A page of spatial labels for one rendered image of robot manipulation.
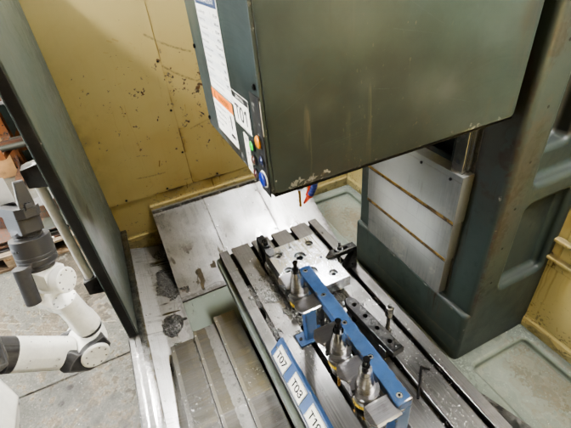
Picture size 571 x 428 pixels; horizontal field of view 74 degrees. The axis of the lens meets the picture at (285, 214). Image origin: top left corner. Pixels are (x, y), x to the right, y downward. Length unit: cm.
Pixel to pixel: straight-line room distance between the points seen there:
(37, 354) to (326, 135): 90
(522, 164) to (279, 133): 73
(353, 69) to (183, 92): 139
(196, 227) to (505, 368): 158
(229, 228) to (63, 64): 108
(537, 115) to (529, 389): 107
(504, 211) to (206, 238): 145
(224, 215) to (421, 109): 152
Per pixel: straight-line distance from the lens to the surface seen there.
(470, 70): 94
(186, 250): 210
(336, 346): 95
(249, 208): 221
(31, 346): 121
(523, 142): 116
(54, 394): 281
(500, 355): 187
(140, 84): 198
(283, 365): 131
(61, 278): 108
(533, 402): 180
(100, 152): 207
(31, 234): 107
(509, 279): 163
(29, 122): 122
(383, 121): 82
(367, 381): 89
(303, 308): 107
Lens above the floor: 203
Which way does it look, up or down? 36 degrees down
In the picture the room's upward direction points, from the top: 6 degrees counter-clockwise
